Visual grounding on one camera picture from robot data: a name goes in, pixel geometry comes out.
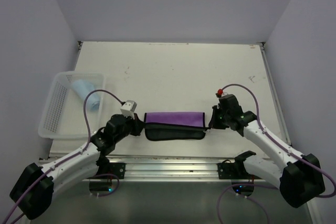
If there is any aluminium mounting rail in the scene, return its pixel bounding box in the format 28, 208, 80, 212
78, 157, 266, 183

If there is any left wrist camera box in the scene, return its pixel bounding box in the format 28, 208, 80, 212
120, 100, 137, 119

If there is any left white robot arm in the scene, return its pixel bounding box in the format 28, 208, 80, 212
9, 114, 145, 220

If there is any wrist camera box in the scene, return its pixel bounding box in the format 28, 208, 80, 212
215, 89, 232, 100
120, 100, 137, 119

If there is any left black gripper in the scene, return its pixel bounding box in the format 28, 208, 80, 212
113, 111, 146, 143

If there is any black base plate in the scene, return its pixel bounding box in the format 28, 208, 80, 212
216, 159, 260, 181
99, 162, 126, 179

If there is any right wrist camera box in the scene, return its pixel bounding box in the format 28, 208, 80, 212
215, 89, 232, 100

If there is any white plastic basket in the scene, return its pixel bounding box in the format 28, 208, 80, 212
38, 71, 106, 140

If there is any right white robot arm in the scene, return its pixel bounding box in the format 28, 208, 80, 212
209, 94, 325, 208

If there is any purple cable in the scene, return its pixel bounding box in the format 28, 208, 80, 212
216, 83, 336, 224
0, 89, 126, 224

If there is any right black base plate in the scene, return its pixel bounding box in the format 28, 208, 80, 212
216, 159, 260, 181

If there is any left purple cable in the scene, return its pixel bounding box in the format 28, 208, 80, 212
0, 89, 126, 224

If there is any dark grey towel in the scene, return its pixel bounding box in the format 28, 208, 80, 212
144, 112, 208, 142

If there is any light blue towel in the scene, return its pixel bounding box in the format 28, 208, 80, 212
71, 79, 100, 111

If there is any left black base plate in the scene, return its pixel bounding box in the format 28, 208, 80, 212
99, 162, 126, 179

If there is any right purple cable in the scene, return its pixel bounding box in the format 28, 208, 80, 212
216, 83, 336, 224

